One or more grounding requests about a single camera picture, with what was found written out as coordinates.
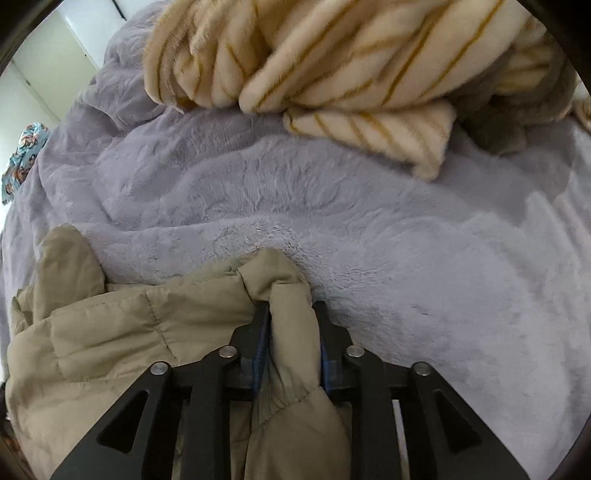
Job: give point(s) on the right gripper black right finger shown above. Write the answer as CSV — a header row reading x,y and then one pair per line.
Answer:
x,y
407,422

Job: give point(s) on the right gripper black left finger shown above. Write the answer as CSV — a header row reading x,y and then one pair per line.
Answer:
x,y
176,419

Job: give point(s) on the beige puffer jacket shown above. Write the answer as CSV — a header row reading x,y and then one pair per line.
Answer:
x,y
79,342

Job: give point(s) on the lavender plush bed blanket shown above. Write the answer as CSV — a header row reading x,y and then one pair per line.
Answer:
x,y
485,273

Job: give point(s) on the blue patterned cloth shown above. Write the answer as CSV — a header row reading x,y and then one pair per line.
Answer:
x,y
31,141

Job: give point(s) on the cream striped fleece blanket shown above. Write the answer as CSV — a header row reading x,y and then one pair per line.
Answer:
x,y
388,77

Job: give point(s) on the white wardrobe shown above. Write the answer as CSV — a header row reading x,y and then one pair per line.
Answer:
x,y
55,63

